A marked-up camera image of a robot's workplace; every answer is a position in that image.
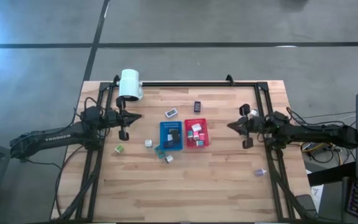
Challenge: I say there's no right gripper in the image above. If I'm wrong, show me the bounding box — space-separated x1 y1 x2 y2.
227 103 273 149

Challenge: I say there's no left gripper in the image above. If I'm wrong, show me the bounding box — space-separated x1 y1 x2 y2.
104 96 143 142

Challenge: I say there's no black rectangular box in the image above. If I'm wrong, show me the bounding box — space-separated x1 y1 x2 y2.
170 129 181 144

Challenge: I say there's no white cylindrical projector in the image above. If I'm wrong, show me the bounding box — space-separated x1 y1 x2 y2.
117 68 144 102

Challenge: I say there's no red plastic basket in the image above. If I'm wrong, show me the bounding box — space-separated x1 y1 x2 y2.
184 118 211 149

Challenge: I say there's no blue plastic basket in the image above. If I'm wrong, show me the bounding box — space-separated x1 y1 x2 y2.
159 121 185 152

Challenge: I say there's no teal rectangular device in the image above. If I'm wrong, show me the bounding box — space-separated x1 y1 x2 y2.
154 146 167 159

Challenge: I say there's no black smartphone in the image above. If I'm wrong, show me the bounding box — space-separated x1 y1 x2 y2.
295 194 318 217

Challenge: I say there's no white paper sheet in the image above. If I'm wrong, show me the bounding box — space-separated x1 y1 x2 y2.
306 169 324 205

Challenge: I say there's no black desk crossbar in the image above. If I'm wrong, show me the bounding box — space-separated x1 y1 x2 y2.
306 161 357 187

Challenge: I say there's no black metal table frame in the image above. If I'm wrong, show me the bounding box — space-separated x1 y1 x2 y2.
75 74 304 222

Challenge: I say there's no yellow cable bundle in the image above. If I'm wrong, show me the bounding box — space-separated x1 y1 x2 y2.
299 142 341 156

